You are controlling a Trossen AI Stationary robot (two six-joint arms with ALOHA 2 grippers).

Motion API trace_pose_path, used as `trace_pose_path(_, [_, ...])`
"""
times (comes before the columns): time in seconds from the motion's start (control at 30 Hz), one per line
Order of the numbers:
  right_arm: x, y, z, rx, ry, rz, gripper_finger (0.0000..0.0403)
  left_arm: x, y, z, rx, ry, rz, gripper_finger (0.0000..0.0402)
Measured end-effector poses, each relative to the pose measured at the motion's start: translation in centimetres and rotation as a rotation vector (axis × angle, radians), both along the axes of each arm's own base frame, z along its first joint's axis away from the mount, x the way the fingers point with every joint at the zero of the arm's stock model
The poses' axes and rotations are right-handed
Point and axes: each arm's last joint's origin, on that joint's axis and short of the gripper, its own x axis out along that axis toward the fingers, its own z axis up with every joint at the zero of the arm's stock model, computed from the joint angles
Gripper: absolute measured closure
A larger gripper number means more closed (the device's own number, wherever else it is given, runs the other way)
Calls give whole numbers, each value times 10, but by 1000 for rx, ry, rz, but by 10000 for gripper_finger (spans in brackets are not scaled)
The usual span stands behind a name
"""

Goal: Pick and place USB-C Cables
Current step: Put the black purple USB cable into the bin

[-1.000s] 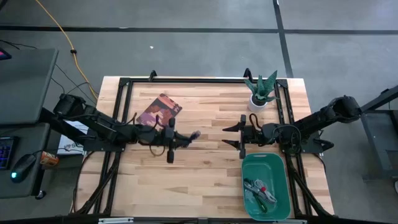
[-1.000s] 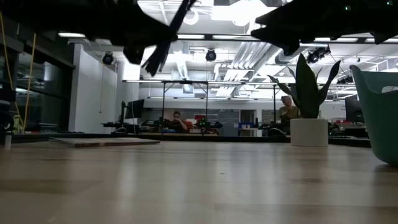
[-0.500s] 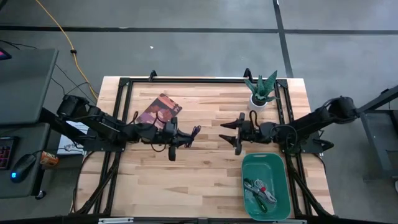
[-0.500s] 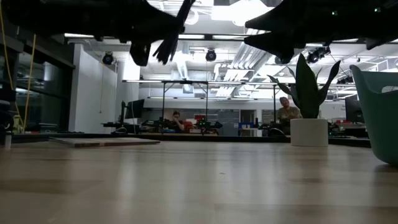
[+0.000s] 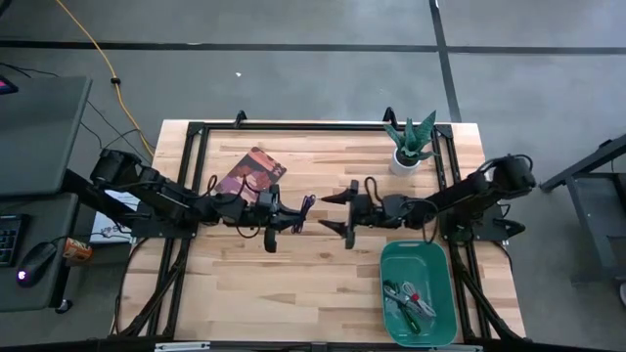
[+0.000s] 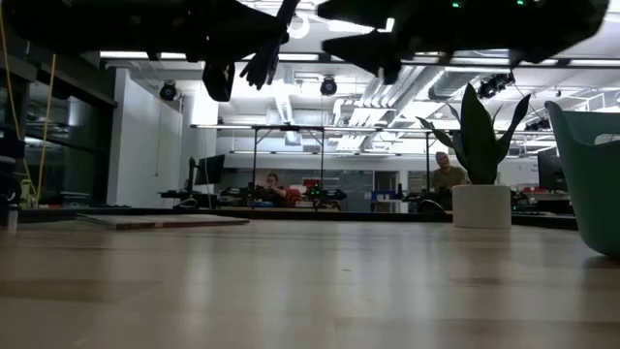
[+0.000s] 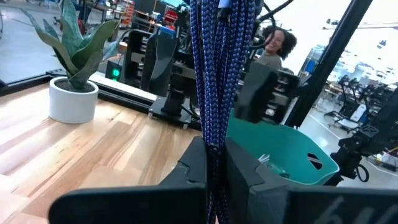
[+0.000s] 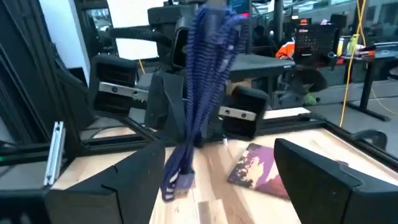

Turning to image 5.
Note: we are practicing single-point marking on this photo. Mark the green snake plant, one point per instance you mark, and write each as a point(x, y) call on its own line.
point(411, 139)

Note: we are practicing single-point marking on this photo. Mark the dark grey side table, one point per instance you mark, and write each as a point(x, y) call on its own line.
point(594, 215)

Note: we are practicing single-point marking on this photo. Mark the black computer mouse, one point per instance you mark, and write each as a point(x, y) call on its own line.
point(35, 264)

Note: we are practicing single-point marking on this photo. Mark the grey keyboard tray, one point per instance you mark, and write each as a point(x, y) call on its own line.
point(44, 293)

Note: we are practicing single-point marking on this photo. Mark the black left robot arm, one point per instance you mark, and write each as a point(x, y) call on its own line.
point(166, 195)

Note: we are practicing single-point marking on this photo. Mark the black table clamp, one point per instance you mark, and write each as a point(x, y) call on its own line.
point(240, 117)
point(389, 115)

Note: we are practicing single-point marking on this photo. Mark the white round plant pot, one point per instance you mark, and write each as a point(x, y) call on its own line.
point(403, 168)

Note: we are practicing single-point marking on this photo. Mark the black aluminium rig frame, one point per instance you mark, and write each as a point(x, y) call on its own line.
point(318, 126)

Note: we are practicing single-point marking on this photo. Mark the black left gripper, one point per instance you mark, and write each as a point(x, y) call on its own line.
point(272, 234)

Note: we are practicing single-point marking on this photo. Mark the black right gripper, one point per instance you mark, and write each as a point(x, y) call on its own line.
point(369, 212)

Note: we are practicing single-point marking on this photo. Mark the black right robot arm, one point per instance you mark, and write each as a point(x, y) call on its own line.
point(455, 195)

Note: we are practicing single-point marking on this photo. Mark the black backlit keyboard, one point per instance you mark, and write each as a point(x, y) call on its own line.
point(10, 239)

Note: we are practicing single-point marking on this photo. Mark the white printed paper sheet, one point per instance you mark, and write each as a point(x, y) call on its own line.
point(105, 227)

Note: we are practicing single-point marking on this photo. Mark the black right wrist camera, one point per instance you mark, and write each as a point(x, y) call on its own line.
point(396, 204)

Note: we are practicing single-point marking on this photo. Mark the green plastic bin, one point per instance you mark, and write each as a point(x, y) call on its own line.
point(440, 274)

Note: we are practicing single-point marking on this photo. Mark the small orange box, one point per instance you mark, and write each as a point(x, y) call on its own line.
point(77, 250)

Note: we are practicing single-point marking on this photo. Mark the black computer monitor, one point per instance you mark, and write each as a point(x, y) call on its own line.
point(7, 86)

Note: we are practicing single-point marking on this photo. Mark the grey desk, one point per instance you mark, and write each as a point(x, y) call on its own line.
point(44, 137)

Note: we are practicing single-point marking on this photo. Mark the silver aluminium extrusion bar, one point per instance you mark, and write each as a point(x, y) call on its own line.
point(182, 346)
point(462, 348)

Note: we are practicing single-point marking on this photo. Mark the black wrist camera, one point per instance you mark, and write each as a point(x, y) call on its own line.
point(396, 204)
point(266, 201)

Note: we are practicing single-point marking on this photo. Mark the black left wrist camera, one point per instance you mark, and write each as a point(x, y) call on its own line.
point(266, 201)

